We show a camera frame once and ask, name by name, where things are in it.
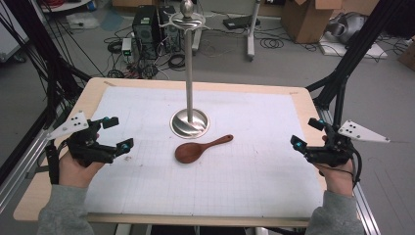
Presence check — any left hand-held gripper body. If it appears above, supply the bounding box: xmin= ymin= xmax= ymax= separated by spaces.
xmin=48 ymin=111 xmax=118 ymax=168

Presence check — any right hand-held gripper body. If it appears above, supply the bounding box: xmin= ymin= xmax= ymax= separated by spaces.
xmin=305 ymin=119 xmax=391 ymax=168

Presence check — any brown wooden spoon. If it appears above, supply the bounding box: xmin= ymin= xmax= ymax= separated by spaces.
xmin=174 ymin=133 xmax=235 ymax=165

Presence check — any person's left hand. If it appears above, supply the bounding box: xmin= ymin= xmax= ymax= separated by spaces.
xmin=58 ymin=151 xmax=106 ymax=188

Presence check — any person's right hand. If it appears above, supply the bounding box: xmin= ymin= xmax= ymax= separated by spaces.
xmin=315 ymin=159 xmax=356 ymax=197

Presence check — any small white power device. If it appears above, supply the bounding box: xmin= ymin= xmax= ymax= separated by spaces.
xmin=120 ymin=37 xmax=133 ymax=63

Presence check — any silver metal hanging stand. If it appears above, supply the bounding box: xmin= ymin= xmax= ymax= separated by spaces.
xmin=168 ymin=0 xmax=210 ymax=140

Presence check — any white flat board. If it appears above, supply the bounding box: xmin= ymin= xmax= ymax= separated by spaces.
xmin=318 ymin=34 xmax=390 ymax=60

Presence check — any black computer tower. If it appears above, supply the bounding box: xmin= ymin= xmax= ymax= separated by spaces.
xmin=158 ymin=5 xmax=182 ymax=53
xmin=131 ymin=4 xmax=161 ymax=62

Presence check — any white grid mat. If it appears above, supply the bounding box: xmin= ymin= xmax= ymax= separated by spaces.
xmin=83 ymin=85 xmax=324 ymax=219

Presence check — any grey round appliance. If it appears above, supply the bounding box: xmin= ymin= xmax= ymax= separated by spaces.
xmin=326 ymin=12 xmax=368 ymax=45

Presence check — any large open cardboard box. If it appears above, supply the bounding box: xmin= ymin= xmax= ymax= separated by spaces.
xmin=281 ymin=0 xmax=344 ymax=45

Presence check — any clear plastic bag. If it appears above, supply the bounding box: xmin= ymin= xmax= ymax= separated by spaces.
xmin=66 ymin=12 xmax=101 ymax=30

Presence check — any white stand leg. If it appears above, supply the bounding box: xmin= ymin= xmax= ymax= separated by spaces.
xmin=246 ymin=0 xmax=262 ymax=62

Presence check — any small cardboard box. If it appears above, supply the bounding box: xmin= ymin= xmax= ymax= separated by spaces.
xmin=397 ymin=38 xmax=415 ymax=71

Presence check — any black flat device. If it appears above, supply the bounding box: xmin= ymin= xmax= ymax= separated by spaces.
xmin=222 ymin=15 xmax=261 ymax=31

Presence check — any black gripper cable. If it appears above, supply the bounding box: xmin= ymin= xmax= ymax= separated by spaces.
xmin=314 ymin=146 xmax=364 ymax=190

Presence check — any black wrist strap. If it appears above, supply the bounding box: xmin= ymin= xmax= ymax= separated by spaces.
xmin=44 ymin=143 xmax=62 ymax=185

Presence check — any grey metal bracket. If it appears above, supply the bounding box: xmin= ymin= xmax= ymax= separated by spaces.
xmin=24 ymin=165 xmax=47 ymax=180

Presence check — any black frame strut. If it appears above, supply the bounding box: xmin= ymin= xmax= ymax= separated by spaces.
xmin=305 ymin=0 xmax=415 ymax=131

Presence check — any aluminium rail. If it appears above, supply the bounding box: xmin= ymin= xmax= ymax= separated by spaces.
xmin=317 ymin=107 xmax=382 ymax=235
xmin=0 ymin=128 xmax=57 ymax=213

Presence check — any black frame with cables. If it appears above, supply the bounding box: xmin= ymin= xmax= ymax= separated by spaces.
xmin=0 ymin=0 xmax=94 ymax=185

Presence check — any black cable coil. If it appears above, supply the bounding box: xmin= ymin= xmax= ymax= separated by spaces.
xmin=259 ymin=37 xmax=285 ymax=50
xmin=167 ymin=53 xmax=187 ymax=71

